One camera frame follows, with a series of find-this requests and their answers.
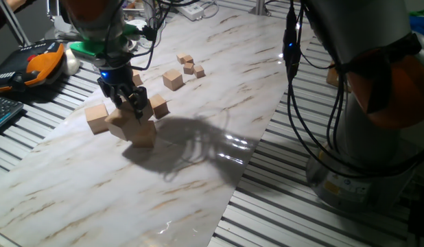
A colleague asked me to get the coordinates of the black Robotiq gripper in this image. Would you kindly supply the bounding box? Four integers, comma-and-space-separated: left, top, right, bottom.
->
97, 63, 148, 121

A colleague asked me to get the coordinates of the person's bare hand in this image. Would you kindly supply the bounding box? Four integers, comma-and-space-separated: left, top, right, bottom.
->
4, 0, 27, 12

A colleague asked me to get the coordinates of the white round object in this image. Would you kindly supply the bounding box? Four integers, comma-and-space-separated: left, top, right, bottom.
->
62, 49, 82, 76

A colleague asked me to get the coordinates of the white round puck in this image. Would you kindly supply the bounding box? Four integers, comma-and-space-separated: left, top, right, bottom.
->
128, 19, 150, 30

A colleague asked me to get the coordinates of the white marble pattern mat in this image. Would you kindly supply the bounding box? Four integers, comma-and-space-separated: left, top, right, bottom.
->
0, 5, 314, 247

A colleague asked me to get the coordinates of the orange black teach pendant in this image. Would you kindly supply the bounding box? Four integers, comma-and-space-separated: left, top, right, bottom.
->
0, 40, 67, 94

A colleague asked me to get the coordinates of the white power strip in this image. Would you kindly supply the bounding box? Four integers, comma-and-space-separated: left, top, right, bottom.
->
177, 0, 206, 21

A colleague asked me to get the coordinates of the black computer keyboard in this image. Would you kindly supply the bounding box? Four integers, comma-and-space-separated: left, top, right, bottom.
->
0, 97, 25, 134

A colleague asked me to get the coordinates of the grey slanted metal pole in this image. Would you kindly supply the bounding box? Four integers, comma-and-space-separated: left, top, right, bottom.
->
0, 0, 32, 47

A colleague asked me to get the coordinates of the blue bag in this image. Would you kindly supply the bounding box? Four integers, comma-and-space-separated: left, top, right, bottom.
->
409, 15, 424, 40

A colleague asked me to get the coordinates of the aluminium profile post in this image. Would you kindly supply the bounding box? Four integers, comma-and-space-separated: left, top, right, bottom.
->
248, 0, 272, 17

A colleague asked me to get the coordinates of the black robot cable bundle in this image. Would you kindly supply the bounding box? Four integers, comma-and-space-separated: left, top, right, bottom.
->
102, 0, 424, 179

